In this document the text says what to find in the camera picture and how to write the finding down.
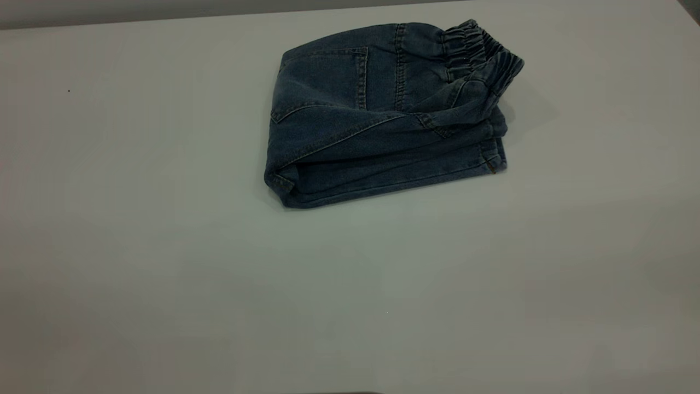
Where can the blue denim pants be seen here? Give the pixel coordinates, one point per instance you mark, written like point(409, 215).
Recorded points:
point(377, 126)

